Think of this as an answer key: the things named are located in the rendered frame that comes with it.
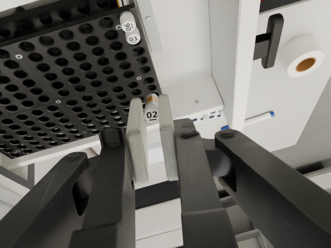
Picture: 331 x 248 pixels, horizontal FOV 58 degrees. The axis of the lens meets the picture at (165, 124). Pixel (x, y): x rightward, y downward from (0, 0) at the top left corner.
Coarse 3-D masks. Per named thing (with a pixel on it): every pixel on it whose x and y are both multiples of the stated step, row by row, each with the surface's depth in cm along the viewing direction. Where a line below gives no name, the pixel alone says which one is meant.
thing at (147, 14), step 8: (136, 0) 30; (144, 0) 31; (144, 8) 31; (144, 16) 32; (152, 16) 32; (144, 24) 33; (152, 24) 33; (152, 32) 34; (152, 40) 35; (152, 48) 36; (160, 48) 37
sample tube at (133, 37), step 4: (136, 28) 26; (128, 32) 26; (132, 32) 26; (136, 32) 26; (128, 36) 26; (132, 36) 26; (136, 36) 26; (128, 40) 26; (132, 40) 26; (136, 40) 26
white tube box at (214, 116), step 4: (212, 112) 64; (216, 112) 63; (200, 116) 63; (208, 116) 64; (212, 116) 65; (216, 116) 65; (220, 116) 66; (196, 120) 65; (200, 120) 65; (208, 120) 65; (212, 120) 66; (216, 120) 66
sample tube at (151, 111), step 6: (150, 96) 24; (156, 96) 25; (150, 102) 22; (156, 102) 23; (150, 108) 21; (156, 108) 21; (144, 114) 21; (150, 114) 21; (156, 114) 21; (150, 120) 21; (156, 120) 21
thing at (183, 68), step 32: (0, 0) 22; (32, 0) 23; (160, 0) 32; (192, 0) 33; (160, 32) 36; (192, 32) 37; (160, 64) 41; (192, 64) 42; (192, 96) 44; (0, 160) 44; (32, 160) 44
